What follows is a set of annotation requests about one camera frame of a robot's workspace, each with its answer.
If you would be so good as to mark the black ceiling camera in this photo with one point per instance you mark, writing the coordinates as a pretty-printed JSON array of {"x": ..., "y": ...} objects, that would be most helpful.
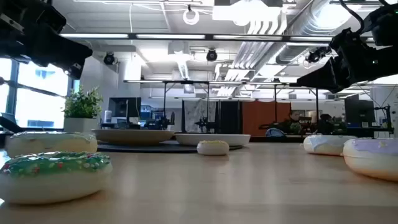
[
  {"x": 109, "y": 58},
  {"x": 211, "y": 55},
  {"x": 315, "y": 55}
]

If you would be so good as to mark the white donut with dark drizzle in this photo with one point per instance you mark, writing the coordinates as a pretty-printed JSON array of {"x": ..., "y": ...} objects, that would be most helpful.
[{"x": 49, "y": 143}]

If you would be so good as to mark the orange partition panel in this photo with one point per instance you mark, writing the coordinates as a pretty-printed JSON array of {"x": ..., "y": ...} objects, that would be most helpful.
[{"x": 261, "y": 118}]

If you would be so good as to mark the grey patterned cloth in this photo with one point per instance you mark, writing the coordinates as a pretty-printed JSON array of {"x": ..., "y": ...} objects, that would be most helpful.
[{"x": 194, "y": 113}]

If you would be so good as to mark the green potted plant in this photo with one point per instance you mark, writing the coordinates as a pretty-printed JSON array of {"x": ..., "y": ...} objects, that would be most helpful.
[{"x": 82, "y": 104}]

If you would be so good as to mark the black computer monitor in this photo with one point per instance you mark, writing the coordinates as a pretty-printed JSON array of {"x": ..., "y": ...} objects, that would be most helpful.
[
  {"x": 359, "y": 110},
  {"x": 122, "y": 107}
]

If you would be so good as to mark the green sprinkled donut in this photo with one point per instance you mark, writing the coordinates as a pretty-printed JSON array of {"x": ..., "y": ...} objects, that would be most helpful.
[{"x": 53, "y": 177}]

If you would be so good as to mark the tan round plate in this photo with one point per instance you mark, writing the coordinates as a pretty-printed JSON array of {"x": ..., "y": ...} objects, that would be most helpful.
[{"x": 133, "y": 137}]

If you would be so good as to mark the white round plate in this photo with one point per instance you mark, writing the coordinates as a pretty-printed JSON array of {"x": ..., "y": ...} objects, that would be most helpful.
[{"x": 214, "y": 139}]

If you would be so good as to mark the black angled bracket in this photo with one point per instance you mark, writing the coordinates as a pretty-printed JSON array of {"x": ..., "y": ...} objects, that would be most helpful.
[{"x": 9, "y": 123}]

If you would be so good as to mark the white plant pot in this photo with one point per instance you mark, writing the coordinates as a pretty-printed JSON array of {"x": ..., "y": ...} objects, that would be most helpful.
[{"x": 79, "y": 124}]

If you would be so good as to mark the black curtain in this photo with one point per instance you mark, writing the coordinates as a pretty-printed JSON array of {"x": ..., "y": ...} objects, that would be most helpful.
[{"x": 230, "y": 116}]

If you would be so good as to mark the purple frosted donut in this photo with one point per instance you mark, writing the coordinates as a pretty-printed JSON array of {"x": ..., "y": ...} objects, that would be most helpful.
[{"x": 373, "y": 158}]

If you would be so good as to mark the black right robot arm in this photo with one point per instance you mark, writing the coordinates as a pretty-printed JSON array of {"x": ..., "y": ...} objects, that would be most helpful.
[{"x": 384, "y": 23}]

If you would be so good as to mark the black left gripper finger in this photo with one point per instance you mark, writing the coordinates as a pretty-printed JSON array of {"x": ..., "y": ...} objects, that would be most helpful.
[{"x": 66, "y": 56}]

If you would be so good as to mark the small yellow frosted donut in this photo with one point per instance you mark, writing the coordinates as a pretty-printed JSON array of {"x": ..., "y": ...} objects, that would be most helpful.
[{"x": 213, "y": 148}]

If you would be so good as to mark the person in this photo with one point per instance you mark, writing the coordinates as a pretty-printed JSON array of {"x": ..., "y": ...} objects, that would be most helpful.
[
  {"x": 290, "y": 123},
  {"x": 325, "y": 124}
]

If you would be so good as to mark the black overhead frame bar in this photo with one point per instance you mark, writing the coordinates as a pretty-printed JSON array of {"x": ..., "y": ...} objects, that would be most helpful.
[{"x": 208, "y": 37}]

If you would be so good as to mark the dark round mat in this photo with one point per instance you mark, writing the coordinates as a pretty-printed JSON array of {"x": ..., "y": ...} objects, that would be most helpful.
[{"x": 149, "y": 148}]

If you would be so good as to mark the black background robot arm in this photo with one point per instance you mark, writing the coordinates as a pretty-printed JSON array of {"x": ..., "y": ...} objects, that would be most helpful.
[
  {"x": 206, "y": 124},
  {"x": 161, "y": 123}
]

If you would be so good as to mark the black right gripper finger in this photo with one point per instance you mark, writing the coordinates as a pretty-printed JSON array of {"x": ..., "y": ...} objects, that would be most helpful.
[{"x": 323, "y": 77}]

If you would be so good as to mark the pale blue frosted donut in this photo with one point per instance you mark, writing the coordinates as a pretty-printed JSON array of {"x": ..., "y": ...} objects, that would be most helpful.
[{"x": 326, "y": 145}]

